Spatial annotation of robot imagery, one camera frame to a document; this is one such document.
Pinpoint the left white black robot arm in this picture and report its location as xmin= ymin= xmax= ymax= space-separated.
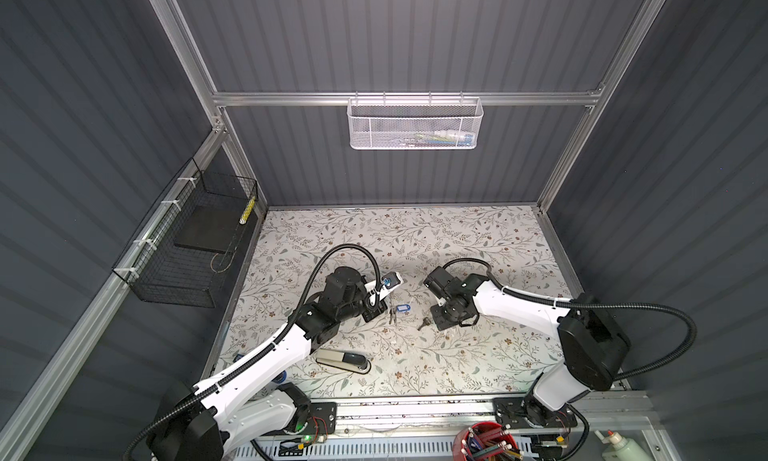
xmin=144 ymin=266 xmax=403 ymax=460

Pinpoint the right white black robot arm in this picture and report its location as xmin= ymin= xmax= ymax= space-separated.
xmin=423 ymin=267 xmax=631 ymax=419

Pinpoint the grey black stapler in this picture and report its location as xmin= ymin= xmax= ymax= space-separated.
xmin=314 ymin=349 xmax=371 ymax=375

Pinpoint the red pencil cup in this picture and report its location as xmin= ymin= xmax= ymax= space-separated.
xmin=452 ymin=421 xmax=523 ymax=461

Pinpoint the yellow marker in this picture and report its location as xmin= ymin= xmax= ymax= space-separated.
xmin=239 ymin=196 xmax=256 ymax=225

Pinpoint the black foam pad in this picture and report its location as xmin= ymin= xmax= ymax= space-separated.
xmin=174 ymin=206 xmax=241 ymax=254

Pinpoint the white glue bottle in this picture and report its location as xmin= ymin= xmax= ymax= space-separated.
xmin=594 ymin=430 xmax=654 ymax=461

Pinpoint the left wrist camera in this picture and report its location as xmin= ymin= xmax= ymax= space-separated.
xmin=365 ymin=271 xmax=403 ymax=307

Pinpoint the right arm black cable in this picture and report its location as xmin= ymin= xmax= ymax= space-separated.
xmin=442 ymin=257 xmax=699 ymax=383

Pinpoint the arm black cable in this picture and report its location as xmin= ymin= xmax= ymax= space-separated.
xmin=442 ymin=257 xmax=699 ymax=383
xmin=122 ymin=243 xmax=384 ymax=461

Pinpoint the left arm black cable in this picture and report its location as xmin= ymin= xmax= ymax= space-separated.
xmin=122 ymin=243 xmax=384 ymax=461

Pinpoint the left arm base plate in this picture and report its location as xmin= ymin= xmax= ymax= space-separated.
xmin=265 ymin=401 xmax=338 ymax=436

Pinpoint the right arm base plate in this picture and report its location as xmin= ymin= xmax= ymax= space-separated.
xmin=492 ymin=396 xmax=578 ymax=430

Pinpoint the white wire mesh basket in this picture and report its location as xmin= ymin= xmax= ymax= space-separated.
xmin=346 ymin=96 xmax=484 ymax=150

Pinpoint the black wire basket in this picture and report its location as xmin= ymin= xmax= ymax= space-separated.
xmin=113 ymin=160 xmax=259 ymax=309

